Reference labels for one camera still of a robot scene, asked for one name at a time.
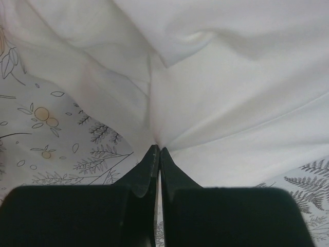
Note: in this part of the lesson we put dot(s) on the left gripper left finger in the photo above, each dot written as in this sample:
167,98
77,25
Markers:
121,214

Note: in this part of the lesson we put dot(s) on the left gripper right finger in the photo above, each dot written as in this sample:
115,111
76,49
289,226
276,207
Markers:
247,216

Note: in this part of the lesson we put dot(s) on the white t shirt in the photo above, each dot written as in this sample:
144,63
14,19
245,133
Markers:
237,91

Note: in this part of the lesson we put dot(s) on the floral patterned table mat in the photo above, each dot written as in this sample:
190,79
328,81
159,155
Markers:
56,143

